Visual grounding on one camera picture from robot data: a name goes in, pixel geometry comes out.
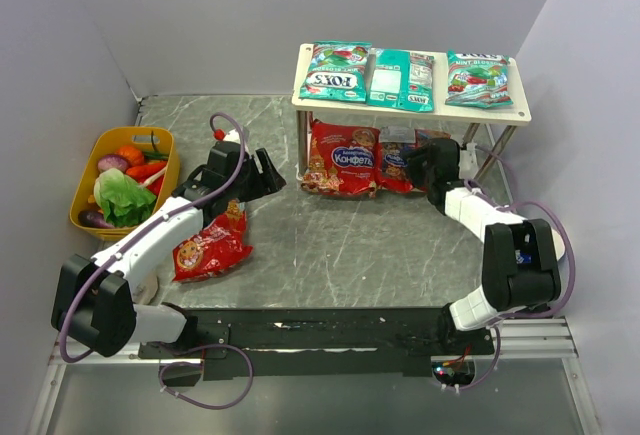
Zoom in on red candy bag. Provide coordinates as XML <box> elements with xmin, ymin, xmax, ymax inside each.
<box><xmin>173</xmin><ymin>200</ymin><xmax>253</xmax><ymax>283</ymax></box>
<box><xmin>301</xmin><ymin>120</ymin><xmax>380</xmax><ymax>197</ymax></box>
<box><xmin>374</xmin><ymin>126</ymin><xmax>451</xmax><ymax>194</ymax></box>

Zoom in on teal candy bag back side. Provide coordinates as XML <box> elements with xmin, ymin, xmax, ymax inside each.
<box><xmin>366</xmin><ymin>49</ymin><xmax>435</xmax><ymax>113</ymax></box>

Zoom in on teal mint candy bag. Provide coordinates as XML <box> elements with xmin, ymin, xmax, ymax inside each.
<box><xmin>445</xmin><ymin>51</ymin><xmax>513</xmax><ymax>109</ymax></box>

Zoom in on teal Fox's candy bag front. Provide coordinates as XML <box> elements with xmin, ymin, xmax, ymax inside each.
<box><xmin>299</xmin><ymin>40</ymin><xmax>372</xmax><ymax>103</ymax></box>

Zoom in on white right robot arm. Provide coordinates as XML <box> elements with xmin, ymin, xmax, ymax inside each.
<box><xmin>401</xmin><ymin>138</ymin><xmax>565</xmax><ymax>331</ymax></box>

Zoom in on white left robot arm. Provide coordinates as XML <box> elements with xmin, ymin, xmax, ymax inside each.
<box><xmin>51</xmin><ymin>141</ymin><xmax>286</xmax><ymax>363</ymax></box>

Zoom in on white two-tier shelf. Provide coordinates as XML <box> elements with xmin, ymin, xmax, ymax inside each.
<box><xmin>292</xmin><ymin>41</ymin><xmax>531</xmax><ymax>177</ymax></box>

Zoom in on red toy carrot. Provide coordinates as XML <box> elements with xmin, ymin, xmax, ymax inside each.
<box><xmin>126</xmin><ymin>161</ymin><xmax>167</xmax><ymax>183</ymax></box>

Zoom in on orange toy pumpkin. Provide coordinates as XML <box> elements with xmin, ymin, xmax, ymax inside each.
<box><xmin>116</xmin><ymin>145</ymin><xmax>145</xmax><ymax>167</ymax></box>

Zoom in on green toy lettuce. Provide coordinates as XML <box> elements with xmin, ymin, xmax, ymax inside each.
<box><xmin>93</xmin><ymin>168</ymin><xmax>156</xmax><ymax>228</ymax></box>

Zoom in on purple toy onion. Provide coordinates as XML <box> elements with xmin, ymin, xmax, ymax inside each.
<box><xmin>97</xmin><ymin>154</ymin><xmax>130</xmax><ymax>173</ymax></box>

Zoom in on white cloth bag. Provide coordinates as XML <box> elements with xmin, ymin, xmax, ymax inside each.
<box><xmin>132</xmin><ymin>274</ymin><xmax>159</xmax><ymax>305</ymax></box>

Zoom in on yellow plastic basket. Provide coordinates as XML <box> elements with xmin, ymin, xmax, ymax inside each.
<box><xmin>69</xmin><ymin>126</ymin><xmax>180</xmax><ymax>241</ymax></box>

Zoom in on purple toy eggplant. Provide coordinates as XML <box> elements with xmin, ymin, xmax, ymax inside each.
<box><xmin>78</xmin><ymin>210</ymin><xmax>115</xmax><ymax>229</ymax></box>

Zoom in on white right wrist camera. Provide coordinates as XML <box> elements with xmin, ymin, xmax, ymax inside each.
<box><xmin>459</xmin><ymin>142</ymin><xmax>479</xmax><ymax>180</ymax></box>

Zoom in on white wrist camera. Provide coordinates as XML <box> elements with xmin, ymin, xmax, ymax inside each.
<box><xmin>459</xmin><ymin>142</ymin><xmax>479</xmax><ymax>180</ymax></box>
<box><xmin>223</xmin><ymin>129</ymin><xmax>240</xmax><ymax>143</ymax></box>

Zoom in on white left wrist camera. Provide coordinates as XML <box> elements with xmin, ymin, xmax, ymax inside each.
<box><xmin>223</xmin><ymin>129</ymin><xmax>240</xmax><ymax>143</ymax></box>

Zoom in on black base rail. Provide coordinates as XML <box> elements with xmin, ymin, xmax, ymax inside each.
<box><xmin>139</xmin><ymin>307</ymin><xmax>495</xmax><ymax>381</ymax></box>

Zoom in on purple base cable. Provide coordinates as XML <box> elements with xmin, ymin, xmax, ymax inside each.
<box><xmin>158</xmin><ymin>342</ymin><xmax>255</xmax><ymax>410</ymax></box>

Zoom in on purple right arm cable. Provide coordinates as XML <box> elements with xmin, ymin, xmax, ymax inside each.
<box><xmin>464</xmin><ymin>144</ymin><xmax>577</xmax><ymax>391</ymax></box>

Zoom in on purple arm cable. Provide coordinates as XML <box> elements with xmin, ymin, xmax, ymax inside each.
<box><xmin>58</xmin><ymin>112</ymin><xmax>247</xmax><ymax>362</ymax></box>
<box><xmin>464</xmin><ymin>144</ymin><xmax>577</xmax><ymax>391</ymax></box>

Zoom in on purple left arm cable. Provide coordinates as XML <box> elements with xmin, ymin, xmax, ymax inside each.
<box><xmin>58</xmin><ymin>112</ymin><xmax>247</xmax><ymax>362</ymax></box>

